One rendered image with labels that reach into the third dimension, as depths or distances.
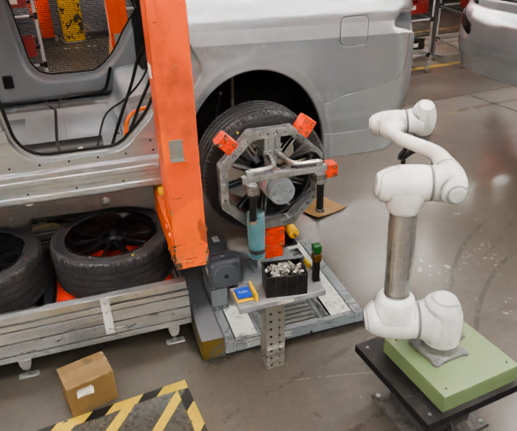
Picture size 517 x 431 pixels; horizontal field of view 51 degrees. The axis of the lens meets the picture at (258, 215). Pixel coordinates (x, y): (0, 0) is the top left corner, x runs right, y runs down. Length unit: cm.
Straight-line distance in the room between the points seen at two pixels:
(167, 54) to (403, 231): 115
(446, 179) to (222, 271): 139
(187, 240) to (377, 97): 143
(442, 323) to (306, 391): 80
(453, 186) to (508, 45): 291
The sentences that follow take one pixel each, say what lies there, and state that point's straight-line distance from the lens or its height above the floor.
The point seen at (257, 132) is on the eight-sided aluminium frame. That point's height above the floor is 112.
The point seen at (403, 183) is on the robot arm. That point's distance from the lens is 198.
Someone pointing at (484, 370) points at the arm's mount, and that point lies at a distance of 245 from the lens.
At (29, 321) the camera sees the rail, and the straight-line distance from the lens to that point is 289.
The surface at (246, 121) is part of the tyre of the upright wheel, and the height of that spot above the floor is 115.
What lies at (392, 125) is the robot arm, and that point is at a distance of 245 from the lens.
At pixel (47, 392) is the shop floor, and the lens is 298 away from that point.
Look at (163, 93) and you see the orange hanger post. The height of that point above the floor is 139.
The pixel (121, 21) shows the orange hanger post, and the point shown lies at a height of 128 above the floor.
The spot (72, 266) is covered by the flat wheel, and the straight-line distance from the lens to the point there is 292.
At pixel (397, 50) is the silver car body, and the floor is 134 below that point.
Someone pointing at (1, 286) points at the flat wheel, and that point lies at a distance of 293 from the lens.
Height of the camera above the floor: 201
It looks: 29 degrees down
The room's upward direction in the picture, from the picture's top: 2 degrees counter-clockwise
